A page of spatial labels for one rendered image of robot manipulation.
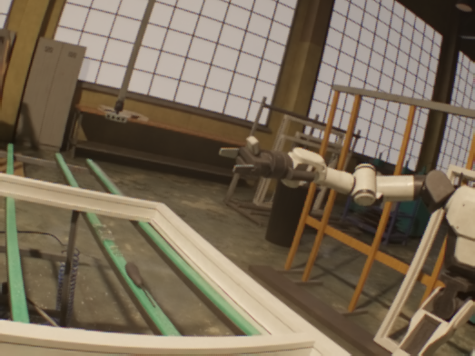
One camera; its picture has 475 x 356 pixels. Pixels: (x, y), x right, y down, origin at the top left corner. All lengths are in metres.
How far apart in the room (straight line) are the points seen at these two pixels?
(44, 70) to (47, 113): 0.78
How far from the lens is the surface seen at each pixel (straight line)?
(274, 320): 1.08
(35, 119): 7.92
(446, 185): 1.56
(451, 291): 1.59
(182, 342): 0.81
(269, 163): 1.39
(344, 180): 1.53
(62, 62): 7.90
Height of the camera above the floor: 1.34
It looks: 6 degrees down
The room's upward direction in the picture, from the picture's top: 15 degrees clockwise
